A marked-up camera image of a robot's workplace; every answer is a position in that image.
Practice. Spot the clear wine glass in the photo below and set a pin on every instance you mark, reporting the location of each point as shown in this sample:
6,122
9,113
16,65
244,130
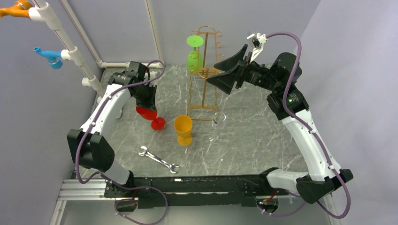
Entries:
218,124

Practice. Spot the silver open-end wrench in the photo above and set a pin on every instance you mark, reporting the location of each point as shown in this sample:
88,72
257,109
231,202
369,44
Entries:
146,153

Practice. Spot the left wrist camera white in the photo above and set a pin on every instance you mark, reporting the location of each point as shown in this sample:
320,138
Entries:
150,76

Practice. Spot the red plastic wine glass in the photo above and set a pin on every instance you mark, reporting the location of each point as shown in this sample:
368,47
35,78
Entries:
157,123

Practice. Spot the orange pipe fitting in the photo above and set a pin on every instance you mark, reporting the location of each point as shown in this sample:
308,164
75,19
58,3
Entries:
19,9

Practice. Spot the green plastic wine glass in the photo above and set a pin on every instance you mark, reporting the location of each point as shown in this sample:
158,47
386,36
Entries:
194,58

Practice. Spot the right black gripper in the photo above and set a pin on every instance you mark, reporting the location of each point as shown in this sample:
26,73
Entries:
225,81

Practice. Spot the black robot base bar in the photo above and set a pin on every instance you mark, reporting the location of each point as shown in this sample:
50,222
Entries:
240,190

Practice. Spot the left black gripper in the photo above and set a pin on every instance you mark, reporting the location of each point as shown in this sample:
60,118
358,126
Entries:
150,103

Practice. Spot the orange plastic wine glass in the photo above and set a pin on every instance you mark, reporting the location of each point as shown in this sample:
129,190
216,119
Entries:
183,128

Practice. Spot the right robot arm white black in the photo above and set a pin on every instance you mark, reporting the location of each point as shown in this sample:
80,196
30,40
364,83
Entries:
319,180

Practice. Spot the gold wire wine glass rack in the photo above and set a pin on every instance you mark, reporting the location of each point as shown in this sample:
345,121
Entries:
205,72

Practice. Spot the blue pipe fitting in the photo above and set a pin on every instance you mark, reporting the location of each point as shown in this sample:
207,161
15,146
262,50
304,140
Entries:
54,58

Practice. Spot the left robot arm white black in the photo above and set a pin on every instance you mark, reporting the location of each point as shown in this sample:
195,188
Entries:
89,149

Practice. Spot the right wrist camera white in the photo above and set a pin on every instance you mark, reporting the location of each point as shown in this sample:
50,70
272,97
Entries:
256,41

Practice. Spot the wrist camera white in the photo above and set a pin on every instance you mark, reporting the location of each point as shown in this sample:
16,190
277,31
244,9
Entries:
150,76
256,41

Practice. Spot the white PVC pipe frame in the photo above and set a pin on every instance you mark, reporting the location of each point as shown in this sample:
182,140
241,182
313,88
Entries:
43,12

